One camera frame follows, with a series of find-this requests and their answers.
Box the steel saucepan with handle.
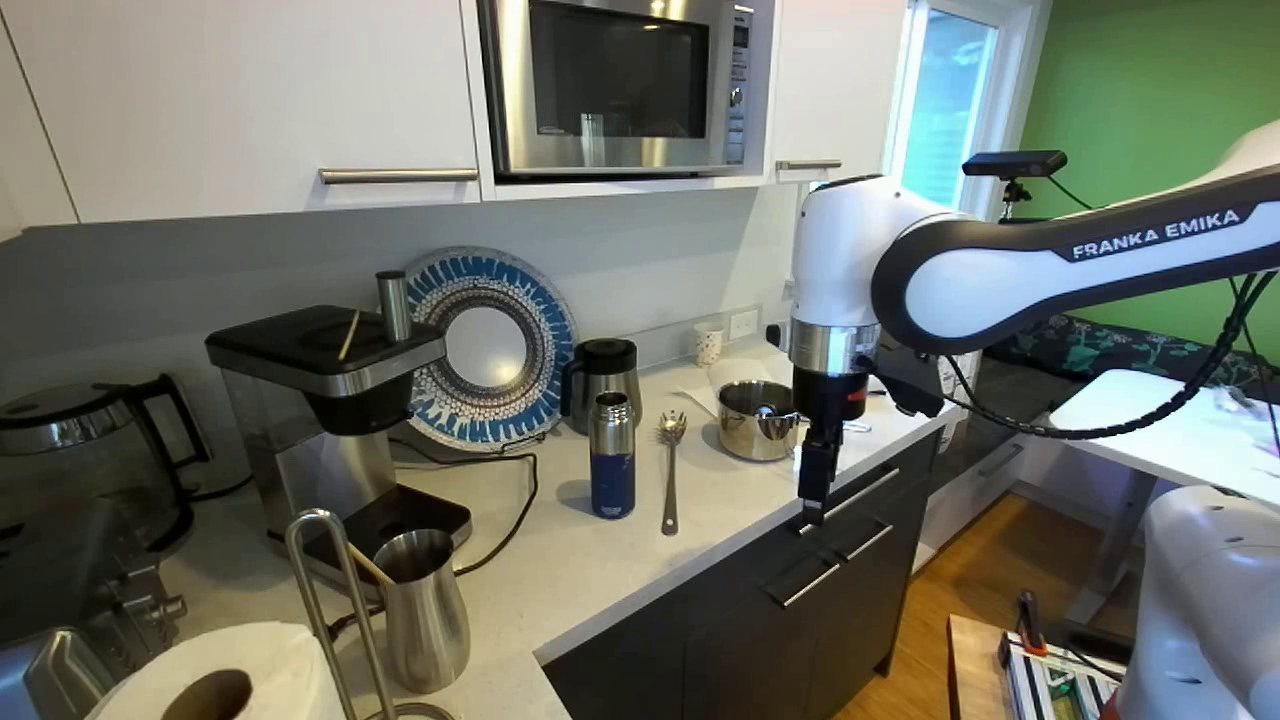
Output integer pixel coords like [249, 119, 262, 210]
[717, 381, 802, 465]

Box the black camera on stand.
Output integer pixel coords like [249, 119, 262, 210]
[960, 147, 1069, 225]

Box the blue white decorative plate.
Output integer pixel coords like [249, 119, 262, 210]
[403, 248, 576, 452]

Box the stainless steel built-in microwave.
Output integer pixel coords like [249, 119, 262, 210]
[475, 0, 770, 184]

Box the steel drip coffee maker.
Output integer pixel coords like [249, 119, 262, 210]
[206, 273, 474, 554]

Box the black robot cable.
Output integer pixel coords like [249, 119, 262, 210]
[936, 273, 1280, 444]

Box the blue steel travel bottle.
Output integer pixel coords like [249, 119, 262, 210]
[587, 393, 638, 522]

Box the dark lower cabinet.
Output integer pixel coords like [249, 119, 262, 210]
[543, 432, 939, 720]

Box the metal paper towel holder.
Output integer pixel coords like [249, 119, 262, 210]
[284, 508, 401, 720]

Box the steel serving fork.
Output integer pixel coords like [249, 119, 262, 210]
[661, 414, 689, 536]

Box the white table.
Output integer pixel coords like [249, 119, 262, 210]
[1046, 366, 1280, 632]

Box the white paper towel roll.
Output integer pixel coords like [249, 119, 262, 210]
[87, 621, 346, 720]

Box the steel canister black lid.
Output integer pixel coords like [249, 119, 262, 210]
[562, 335, 640, 432]

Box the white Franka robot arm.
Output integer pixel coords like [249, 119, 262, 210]
[792, 123, 1280, 522]

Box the small steel pitcher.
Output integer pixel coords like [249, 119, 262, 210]
[349, 527, 474, 694]

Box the white upper cabinet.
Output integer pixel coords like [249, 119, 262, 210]
[3, 0, 480, 225]

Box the white patterned mug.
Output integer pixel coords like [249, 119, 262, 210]
[689, 330, 724, 366]

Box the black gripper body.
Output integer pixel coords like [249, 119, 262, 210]
[792, 369, 868, 502]

